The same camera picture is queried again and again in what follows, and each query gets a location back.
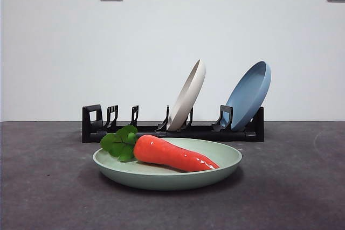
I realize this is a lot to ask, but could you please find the orange carrot with green leaves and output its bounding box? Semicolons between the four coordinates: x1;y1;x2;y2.
99;124;220;173

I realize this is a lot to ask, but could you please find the green plate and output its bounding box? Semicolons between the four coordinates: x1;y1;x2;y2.
92;137;243;191

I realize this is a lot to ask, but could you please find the beige plate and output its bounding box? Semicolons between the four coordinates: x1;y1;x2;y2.
166;58;207;131

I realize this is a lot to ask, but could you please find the blue plate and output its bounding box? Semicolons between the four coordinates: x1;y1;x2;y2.
225;60;272;131

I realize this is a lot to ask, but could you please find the black plate rack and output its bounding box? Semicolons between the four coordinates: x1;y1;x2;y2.
82;104;265;144

